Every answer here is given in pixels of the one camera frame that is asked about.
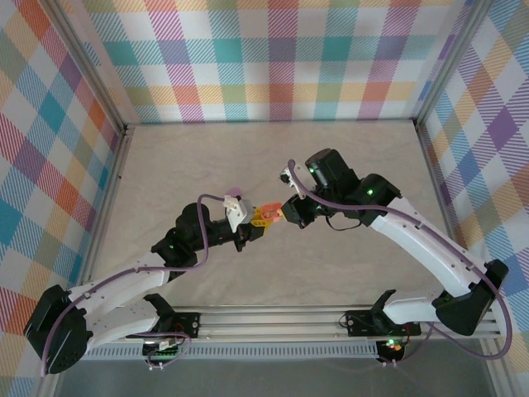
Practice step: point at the orange earbud charging case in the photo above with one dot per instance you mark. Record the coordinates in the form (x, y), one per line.
(270, 209)

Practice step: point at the purple oval earbud case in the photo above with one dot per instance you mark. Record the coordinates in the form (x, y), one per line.
(236, 191)

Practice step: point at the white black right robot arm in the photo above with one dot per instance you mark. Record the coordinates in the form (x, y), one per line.
(413, 240)

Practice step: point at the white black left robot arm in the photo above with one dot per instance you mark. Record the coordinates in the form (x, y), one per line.
(124, 281)

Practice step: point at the green circuit board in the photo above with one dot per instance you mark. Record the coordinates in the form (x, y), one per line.
(163, 349)

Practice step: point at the small lit circuit board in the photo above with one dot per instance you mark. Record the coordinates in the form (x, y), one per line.
(390, 345)

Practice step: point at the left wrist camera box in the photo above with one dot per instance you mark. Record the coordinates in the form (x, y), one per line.
(244, 211)

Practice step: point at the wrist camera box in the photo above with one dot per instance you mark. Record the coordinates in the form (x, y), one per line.
(244, 211)
(285, 173)

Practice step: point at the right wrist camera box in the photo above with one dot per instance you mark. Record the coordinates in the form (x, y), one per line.
(285, 173)

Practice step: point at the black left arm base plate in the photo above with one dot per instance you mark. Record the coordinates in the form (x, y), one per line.
(188, 324)

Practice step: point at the aluminium side rail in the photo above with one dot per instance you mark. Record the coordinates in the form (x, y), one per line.
(109, 186)
(442, 198)

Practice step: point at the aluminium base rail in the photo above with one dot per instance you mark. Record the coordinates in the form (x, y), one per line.
(268, 320)

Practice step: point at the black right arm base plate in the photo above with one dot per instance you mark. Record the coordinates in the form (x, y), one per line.
(359, 324)

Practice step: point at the aluminium frame post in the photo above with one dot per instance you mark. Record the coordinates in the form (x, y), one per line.
(451, 62)
(91, 66)

